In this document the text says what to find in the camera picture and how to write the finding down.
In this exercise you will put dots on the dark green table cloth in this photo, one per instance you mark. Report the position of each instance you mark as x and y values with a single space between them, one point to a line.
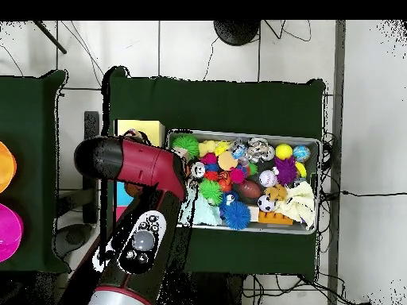
28 127
238 105

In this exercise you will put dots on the green spiky rubber ball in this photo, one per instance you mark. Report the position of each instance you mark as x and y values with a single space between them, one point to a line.
186 144
210 190

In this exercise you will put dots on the light blue patterned ball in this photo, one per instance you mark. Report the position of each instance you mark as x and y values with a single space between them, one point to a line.
301 153

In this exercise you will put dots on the white baseball with red stitching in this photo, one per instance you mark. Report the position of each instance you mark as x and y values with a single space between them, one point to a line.
268 178

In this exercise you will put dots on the black slanted rod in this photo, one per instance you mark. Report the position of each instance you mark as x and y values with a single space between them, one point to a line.
51 37

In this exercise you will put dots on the cream waffle cloth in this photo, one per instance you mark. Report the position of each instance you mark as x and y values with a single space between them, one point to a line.
299 200

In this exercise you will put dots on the purple spiky rubber ball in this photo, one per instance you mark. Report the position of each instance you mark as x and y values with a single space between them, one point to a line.
285 170

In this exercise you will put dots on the wooden box with three holes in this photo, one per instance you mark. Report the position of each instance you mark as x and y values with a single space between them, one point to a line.
152 127

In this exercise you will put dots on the blue spiky toy with eyes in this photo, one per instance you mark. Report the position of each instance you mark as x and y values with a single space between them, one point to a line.
237 215

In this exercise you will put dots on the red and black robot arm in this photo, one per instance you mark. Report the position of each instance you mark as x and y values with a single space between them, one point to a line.
143 162

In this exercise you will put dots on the white cloth with colourful spots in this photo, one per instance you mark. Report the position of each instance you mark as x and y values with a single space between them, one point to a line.
133 133

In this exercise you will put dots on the shallow metal mesh bin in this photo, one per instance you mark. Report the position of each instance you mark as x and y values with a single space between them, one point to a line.
299 141

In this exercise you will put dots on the black round stand base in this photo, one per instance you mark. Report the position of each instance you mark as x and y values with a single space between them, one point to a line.
237 31

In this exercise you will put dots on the mint green waffle cloth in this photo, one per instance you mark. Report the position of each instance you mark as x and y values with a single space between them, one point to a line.
203 213

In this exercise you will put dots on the plain wooden cube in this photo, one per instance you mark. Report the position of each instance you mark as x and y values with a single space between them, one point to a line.
182 153

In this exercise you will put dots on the pink plastic bowl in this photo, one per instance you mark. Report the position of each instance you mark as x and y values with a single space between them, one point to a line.
9 232

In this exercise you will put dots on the yellow foam ball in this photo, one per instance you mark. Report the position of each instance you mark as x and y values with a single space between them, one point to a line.
283 151

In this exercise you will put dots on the orange plastic dish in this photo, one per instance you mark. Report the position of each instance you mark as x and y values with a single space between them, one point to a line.
6 166

